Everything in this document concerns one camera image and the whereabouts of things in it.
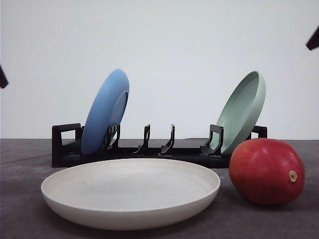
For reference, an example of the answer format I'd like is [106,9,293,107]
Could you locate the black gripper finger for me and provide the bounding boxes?
[0,66,8,89]

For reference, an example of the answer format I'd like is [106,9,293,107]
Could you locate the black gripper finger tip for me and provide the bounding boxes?
[306,26,319,50]

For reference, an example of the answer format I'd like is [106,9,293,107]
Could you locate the red pomegranate fruit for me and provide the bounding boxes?
[229,138,305,206]

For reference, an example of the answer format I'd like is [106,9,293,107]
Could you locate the white plate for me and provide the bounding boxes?
[41,158,221,230]

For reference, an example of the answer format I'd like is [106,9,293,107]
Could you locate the green plate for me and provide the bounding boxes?
[219,71,266,155]

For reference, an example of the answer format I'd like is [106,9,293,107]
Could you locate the blue plate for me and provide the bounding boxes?
[81,68,130,156]

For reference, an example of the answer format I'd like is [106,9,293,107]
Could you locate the black plastic dish rack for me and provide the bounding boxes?
[52,123,268,169]

